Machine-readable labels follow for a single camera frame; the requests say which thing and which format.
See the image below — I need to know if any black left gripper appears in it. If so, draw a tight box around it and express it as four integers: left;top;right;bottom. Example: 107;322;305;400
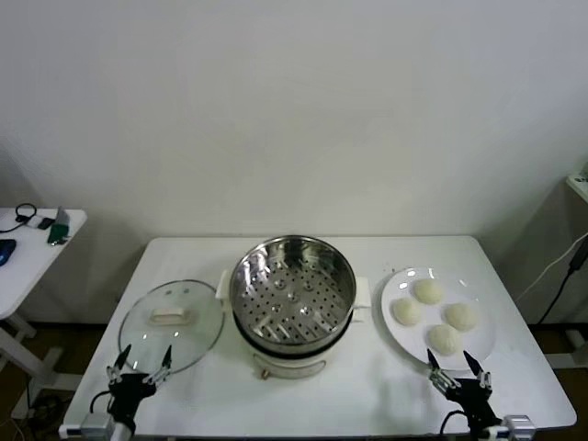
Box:
106;343;174;435

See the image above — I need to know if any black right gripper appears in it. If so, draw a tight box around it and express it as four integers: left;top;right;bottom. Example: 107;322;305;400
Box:
426;347;503;432

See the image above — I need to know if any white steamed baozi bun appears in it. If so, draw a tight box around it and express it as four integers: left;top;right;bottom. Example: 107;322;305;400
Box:
390;298;423;328
444;302;481;332
414;277;446;305
428;323;463;357

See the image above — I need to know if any round glass pot lid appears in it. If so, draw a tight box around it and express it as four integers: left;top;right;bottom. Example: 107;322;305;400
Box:
118;278;226;374

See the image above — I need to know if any stainless steel steamer basket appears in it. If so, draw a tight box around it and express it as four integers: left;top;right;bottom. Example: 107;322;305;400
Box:
229;234;358;351

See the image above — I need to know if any large white plate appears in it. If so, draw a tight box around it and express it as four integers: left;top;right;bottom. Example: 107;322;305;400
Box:
379;266;498;372

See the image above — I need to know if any white electric cooker pot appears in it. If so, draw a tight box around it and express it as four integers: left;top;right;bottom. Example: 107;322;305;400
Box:
215;268;372;381

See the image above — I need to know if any white side table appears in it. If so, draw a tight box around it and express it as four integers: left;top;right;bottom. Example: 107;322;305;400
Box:
0;207;88;405

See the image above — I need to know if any green flat object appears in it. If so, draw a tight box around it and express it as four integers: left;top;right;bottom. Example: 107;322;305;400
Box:
48;219;72;246

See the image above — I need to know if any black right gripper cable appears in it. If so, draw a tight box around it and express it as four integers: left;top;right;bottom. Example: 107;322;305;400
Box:
439;411;470;438

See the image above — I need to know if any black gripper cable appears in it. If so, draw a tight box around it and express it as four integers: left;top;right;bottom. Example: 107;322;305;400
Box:
439;411;470;438
90;390;114;415

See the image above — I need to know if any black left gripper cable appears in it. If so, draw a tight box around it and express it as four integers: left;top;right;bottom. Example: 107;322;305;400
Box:
90;390;114;415

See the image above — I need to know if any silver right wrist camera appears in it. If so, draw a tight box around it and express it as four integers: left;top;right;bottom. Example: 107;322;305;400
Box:
503;414;537;441

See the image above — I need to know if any dark floor cable bundle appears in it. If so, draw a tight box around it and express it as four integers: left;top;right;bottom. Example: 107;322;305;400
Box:
25;397;63;419

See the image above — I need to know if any white wall cable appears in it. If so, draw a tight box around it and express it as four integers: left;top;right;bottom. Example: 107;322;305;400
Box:
514;232;588;302

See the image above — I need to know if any black cable with adapter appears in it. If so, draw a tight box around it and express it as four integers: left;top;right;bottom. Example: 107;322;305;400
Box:
537;238;588;325

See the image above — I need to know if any black looped cable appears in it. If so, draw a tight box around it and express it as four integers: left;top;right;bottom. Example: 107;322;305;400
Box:
0;203;38;233

